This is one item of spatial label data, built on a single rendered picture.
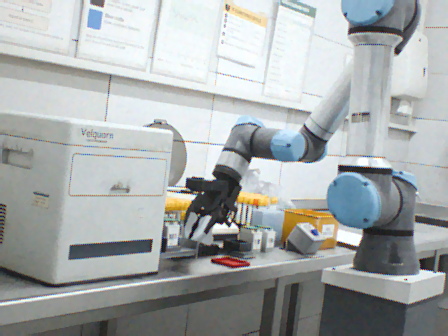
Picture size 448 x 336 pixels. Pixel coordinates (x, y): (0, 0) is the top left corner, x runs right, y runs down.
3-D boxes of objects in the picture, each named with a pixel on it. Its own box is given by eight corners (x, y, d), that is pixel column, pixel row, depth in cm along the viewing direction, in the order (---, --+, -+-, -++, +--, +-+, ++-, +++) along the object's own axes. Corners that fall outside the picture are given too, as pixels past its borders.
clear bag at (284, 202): (260, 219, 263) (264, 183, 262) (238, 212, 278) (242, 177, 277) (304, 221, 273) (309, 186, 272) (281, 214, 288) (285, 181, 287)
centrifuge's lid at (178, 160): (137, 115, 214) (121, 116, 219) (134, 197, 213) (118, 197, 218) (189, 122, 229) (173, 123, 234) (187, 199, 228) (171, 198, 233)
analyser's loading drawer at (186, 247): (133, 266, 142) (136, 240, 141) (110, 259, 145) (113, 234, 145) (197, 258, 158) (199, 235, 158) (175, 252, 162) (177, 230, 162)
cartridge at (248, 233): (251, 254, 184) (254, 228, 184) (237, 250, 187) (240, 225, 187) (260, 253, 188) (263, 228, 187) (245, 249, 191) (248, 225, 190)
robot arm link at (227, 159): (240, 152, 165) (213, 149, 170) (232, 169, 164) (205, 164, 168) (254, 169, 171) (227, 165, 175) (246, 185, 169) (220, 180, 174)
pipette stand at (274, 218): (263, 247, 197) (267, 212, 197) (244, 242, 202) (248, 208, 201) (284, 246, 205) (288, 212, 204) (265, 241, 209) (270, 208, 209)
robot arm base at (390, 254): (432, 273, 162) (435, 230, 162) (394, 277, 152) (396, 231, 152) (378, 263, 173) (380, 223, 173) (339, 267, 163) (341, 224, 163)
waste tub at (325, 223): (314, 251, 203) (319, 216, 202) (276, 242, 211) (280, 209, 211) (336, 248, 214) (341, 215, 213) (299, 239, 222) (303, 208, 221)
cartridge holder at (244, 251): (243, 259, 176) (245, 244, 176) (216, 251, 182) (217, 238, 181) (256, 257, 180) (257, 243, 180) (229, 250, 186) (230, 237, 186)
